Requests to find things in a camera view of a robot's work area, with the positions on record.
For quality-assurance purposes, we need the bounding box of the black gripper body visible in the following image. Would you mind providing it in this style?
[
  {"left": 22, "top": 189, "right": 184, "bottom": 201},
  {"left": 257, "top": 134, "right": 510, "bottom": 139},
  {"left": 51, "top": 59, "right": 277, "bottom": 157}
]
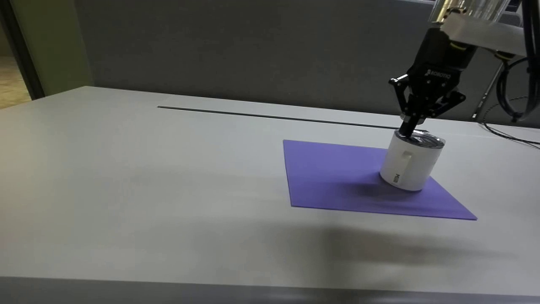
[{"left": 412, "top": 26, "right": 480, "bottom": 97}]

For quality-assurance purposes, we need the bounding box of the clear round mug lid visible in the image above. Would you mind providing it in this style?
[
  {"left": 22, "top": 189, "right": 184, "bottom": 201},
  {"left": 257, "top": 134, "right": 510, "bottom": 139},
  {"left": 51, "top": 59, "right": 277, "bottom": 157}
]
[{"left": 395, "top": 127, "right": 448, "bottom": 152}]

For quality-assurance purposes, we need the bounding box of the gray metal stand rod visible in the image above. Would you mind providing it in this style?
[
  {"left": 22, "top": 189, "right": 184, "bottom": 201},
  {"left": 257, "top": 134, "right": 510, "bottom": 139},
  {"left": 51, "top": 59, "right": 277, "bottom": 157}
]
[{"left": 469, "top": 59, "right": 507, "bottom": 122}]

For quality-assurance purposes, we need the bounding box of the purple rectangular mat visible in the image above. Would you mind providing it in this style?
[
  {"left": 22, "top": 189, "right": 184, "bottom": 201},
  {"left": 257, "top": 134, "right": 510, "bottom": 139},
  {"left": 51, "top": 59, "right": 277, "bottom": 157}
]
[{"left": 282, "top": 139, "right": 480, "bottom": 223}]

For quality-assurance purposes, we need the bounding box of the gray desk partition panel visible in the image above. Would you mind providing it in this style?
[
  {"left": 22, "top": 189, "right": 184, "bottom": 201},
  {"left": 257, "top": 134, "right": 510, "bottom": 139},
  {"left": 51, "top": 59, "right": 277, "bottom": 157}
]
[{"left": 73, "top": 0, "right": 540, "bottom": 127}]

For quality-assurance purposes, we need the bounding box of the looped black cable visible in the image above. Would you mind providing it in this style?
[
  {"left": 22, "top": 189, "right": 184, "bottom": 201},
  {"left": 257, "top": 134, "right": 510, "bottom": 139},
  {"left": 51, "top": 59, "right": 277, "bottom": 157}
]
[{"left": 495, "top": 54, "right": 540, "bottom": 124}]

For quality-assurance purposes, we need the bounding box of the white mug with handle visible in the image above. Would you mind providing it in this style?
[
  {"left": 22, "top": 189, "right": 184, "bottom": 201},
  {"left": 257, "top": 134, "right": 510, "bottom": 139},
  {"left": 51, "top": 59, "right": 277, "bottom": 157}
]
[{"left": 378, "top": 129, "right": 448, "bottom": 195}]

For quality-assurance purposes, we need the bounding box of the thin black cable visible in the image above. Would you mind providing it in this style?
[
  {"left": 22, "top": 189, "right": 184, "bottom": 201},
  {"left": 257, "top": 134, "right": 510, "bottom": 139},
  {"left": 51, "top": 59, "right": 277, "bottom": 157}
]
[{"left": 481, "top": 120, "right": 540, "bottom": 149}]

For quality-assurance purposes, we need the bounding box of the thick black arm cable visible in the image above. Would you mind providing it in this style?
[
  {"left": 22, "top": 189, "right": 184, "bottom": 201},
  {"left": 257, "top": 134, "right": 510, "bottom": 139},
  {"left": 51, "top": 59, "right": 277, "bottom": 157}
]
[{"left": 518, "top": 0, "right": 540, "bottom": 112}]

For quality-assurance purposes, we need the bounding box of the gray desk cable flap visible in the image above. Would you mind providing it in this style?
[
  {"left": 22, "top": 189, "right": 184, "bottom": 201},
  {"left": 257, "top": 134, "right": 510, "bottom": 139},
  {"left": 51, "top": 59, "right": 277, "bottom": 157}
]
[{"left": 157, "top": 97, "right": 486, "bottom": 132}]

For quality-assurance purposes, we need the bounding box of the dark door frame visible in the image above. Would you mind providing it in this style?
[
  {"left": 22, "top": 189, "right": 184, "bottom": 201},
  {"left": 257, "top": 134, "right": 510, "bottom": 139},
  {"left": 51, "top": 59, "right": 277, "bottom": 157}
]
[{"left": 0, "top": 0, "right": 48, "bottom": 103}]

